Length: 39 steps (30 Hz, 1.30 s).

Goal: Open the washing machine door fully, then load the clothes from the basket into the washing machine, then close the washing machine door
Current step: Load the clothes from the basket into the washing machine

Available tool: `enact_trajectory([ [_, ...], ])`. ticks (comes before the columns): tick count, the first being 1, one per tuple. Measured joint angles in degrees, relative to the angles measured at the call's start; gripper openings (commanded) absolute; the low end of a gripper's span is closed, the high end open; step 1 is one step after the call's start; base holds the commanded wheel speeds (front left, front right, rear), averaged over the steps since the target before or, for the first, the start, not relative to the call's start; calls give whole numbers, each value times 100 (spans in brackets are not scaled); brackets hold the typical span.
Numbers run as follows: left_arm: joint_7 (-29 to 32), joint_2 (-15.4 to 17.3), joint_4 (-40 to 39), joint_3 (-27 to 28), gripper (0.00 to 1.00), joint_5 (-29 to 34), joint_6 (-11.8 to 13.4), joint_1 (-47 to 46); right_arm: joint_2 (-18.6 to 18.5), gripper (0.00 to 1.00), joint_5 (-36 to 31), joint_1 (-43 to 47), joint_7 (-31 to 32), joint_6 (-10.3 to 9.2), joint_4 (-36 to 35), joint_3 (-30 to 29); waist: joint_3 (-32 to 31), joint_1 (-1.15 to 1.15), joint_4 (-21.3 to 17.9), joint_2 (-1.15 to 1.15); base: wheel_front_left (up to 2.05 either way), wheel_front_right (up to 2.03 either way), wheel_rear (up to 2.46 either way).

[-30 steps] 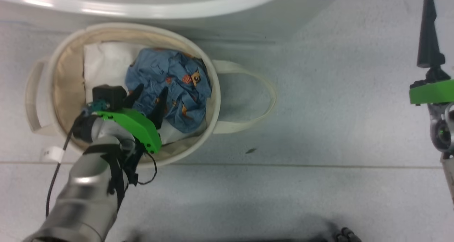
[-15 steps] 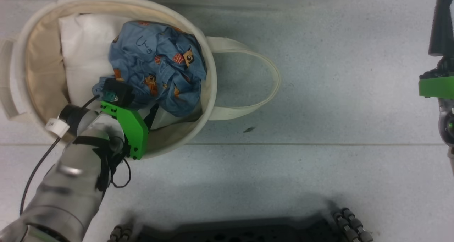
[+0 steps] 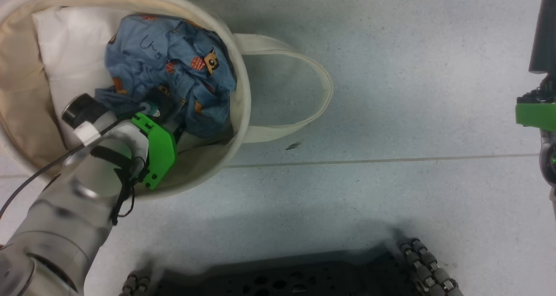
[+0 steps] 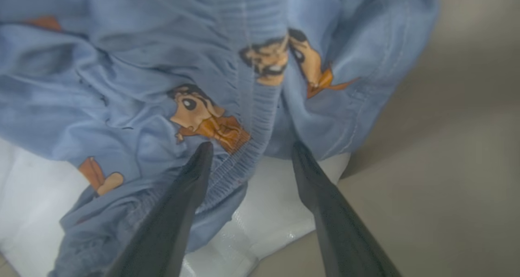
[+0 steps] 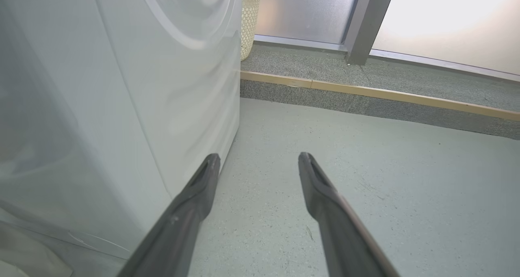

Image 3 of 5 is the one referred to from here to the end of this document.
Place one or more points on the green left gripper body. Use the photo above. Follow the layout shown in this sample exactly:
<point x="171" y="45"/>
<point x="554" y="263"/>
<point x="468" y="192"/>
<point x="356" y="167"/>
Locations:
<point x="160" y="152"/>

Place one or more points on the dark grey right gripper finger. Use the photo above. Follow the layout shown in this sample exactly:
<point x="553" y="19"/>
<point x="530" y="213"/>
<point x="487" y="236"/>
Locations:
<point x="545" y="31"/>

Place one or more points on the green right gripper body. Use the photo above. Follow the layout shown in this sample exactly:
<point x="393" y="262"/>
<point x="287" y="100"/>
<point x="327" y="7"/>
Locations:
<point x="538" y="113"/>

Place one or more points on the blue cartoon-print garment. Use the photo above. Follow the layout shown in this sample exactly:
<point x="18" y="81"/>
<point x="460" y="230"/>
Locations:
<point x="173" y="48"/>

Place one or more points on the white garment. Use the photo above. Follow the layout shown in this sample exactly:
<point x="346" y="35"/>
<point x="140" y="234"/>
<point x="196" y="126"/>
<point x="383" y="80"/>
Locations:
<point x="74" y="48"/>

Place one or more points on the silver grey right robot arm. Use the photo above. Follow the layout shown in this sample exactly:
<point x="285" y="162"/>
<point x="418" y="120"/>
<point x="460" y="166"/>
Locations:
<point x="549" y="157"/>

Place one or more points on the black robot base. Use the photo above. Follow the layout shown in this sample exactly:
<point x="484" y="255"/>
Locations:
<point x="282" y="281"/>

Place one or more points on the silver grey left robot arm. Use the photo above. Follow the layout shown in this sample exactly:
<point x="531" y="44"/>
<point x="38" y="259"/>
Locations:
<point x="56" y="226"/>

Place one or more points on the small dark floor debris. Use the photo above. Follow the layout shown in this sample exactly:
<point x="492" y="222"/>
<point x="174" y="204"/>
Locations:
<point x="293" y="146"/>

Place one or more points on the grey roller base wheel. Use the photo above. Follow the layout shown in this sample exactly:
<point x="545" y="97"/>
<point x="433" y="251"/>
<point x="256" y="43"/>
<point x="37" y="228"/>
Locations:
<point x="430" y="270"/>
<point x="137" y="285"/>

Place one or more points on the cream canvas laundry basket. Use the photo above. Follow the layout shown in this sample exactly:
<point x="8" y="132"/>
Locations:
<point x="17" y="113"/>

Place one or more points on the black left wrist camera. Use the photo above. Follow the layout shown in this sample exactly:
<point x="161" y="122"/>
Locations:
<point x="82" y="109"/>

